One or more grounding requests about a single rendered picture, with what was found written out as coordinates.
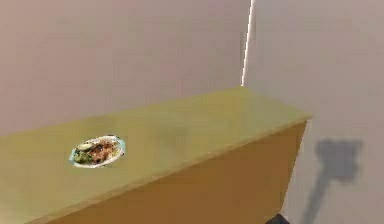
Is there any yellow-brown kitchen counter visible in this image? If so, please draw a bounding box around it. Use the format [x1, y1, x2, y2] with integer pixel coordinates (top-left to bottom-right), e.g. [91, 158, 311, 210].
[0, 85, 313, 224]

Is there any white plate of food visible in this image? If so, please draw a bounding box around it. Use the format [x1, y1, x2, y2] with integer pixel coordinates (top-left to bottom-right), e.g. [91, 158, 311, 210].
[68, 134, 127, 169]

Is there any black object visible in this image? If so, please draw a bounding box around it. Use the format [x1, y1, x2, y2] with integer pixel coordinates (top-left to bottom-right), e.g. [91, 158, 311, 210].
[264, 213, 291, 224]

